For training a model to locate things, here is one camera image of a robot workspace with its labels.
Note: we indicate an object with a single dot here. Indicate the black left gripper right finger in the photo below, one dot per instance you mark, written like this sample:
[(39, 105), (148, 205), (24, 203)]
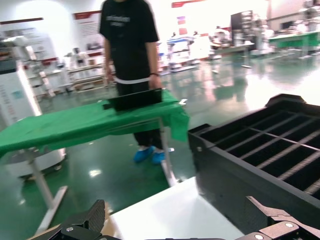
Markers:
[(287, 225)]

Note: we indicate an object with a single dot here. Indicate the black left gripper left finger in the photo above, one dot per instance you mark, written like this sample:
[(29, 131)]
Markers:
[(97, 217)]

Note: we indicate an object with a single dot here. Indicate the black slotted container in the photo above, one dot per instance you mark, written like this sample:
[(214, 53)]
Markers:
[(225, 175)]

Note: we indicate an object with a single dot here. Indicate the white table leg with foot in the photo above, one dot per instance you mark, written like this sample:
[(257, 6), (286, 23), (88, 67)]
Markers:
[(43, 185), (166, 155)]

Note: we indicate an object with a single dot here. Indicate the green tablecloth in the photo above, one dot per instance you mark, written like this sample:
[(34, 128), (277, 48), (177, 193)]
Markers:
[(75, 122)]

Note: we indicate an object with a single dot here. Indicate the black laptop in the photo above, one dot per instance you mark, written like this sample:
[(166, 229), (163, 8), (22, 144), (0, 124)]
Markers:
[(137, 100)]

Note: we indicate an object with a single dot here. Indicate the white wheeled robot cabinet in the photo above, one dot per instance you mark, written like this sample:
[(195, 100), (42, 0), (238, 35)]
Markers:
[(15, 100)]

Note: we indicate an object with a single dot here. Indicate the metal table clamp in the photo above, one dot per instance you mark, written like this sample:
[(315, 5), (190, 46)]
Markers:
[(182, 101)]

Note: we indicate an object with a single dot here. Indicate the white background shelving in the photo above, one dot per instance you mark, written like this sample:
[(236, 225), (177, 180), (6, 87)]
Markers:
[(85, 72)]

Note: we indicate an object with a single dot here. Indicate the green covered background table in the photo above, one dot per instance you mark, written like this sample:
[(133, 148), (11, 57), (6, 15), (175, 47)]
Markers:
[(295, 40)]

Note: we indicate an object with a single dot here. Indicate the black background shelf rack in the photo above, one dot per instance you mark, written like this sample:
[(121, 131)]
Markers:
[(241, 27)]

